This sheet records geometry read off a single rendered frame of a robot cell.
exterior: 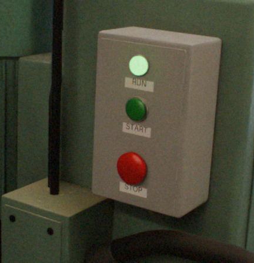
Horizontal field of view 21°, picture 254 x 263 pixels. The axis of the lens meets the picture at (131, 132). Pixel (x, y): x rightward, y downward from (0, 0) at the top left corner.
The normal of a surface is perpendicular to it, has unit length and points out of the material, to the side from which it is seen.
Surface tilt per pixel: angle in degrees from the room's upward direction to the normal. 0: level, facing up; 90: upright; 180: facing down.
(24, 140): 90
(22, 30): 90
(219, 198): 90
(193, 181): 90
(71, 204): 0
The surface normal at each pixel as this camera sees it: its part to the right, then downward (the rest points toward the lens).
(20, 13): 0.40, 0.27
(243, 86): -0.30, 0.24
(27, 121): -0.54, 0.20
